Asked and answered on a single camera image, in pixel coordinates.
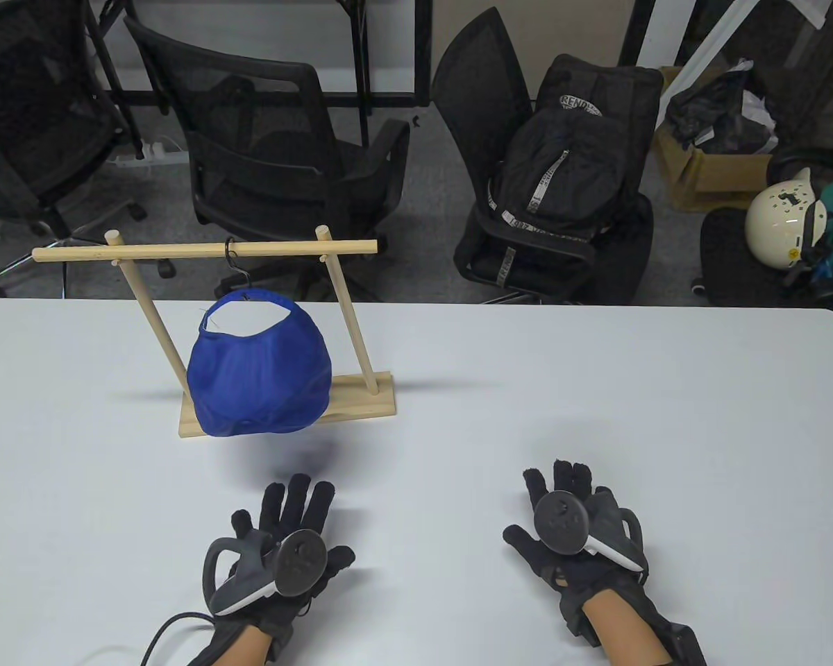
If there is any black s-hook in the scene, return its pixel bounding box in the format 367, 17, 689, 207
224, 237, 252, 300

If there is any black backpack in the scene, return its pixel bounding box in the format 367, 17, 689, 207
489, 54, 665, 244

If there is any white flat strip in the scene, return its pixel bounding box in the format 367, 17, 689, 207
656, 0, 827, 129

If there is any white power strip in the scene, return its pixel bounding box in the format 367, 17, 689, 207
108, 139, 188, 166

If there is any black chair seat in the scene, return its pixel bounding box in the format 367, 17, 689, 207
691, 208, 833, 309

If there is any person's right hand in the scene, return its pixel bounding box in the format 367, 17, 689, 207
503, 459, 657, 635

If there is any white helmet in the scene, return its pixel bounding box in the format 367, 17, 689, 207
746, 167, 828, 270

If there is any wooden hanging rack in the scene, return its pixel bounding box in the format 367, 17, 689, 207
32, 223, 395, 438

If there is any black metal table frame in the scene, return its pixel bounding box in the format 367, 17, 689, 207
83, 0, 435, 160

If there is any black glove cable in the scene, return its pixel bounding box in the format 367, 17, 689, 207
141, 612, 216, 666

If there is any cardboard box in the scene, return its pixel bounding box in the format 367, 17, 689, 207
653, 66, 778, 212

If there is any black mesh office chair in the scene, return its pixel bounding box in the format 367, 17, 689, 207
124, 15, 412, 300
0, 0, 146, 299
430, 7, 657, 306

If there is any blue baseball cap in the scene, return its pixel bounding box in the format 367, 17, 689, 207
186, 290, 333, 438

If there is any black forearm strap unit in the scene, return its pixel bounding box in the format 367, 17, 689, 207
666, 623, 707, 666

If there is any person's left hand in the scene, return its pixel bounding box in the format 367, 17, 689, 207
205, 474, 356, 654

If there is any grey handheld controller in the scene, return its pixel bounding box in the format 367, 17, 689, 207
533, 489, 648, 573
203, 529, 328, 617

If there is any black plastic bag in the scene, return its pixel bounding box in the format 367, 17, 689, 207
666, 62, 782, 155

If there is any person's right forearm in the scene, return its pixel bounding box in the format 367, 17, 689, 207
582, 590, 674, 666

